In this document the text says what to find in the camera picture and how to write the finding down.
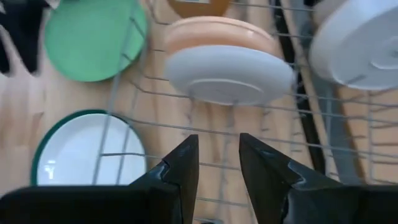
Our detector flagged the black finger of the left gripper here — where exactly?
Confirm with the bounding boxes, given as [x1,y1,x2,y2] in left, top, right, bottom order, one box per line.
[0,39,13,77]
[17,30,44,77]

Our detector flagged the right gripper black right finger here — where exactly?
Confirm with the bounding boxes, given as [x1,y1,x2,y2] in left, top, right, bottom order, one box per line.
[238,133,398,224]

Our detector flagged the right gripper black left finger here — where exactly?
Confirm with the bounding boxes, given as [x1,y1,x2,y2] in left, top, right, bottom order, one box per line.
[0,134,200,224]

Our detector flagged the green rimmed white plate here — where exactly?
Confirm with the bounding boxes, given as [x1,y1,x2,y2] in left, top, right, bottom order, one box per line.
[43,0,149,83]

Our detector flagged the dark rimmed white plate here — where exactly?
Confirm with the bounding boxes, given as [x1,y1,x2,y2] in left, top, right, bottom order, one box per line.
[29,108,149,187]

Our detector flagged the grey wire dish rack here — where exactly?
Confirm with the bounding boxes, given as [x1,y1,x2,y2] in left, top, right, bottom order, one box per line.
[90,0,398,224]

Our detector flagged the white bowl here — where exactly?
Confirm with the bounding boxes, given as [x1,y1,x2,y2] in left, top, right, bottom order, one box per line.
[308,0,398,91]

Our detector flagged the brown divided plate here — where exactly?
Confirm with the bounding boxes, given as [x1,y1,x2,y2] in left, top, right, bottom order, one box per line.
[166,0,233,19]

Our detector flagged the peach plate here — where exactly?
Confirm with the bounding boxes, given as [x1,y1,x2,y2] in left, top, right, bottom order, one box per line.
[163,16,282,60]

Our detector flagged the light wood desk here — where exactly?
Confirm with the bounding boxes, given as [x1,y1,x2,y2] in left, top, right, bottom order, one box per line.
[335,86,398,187]

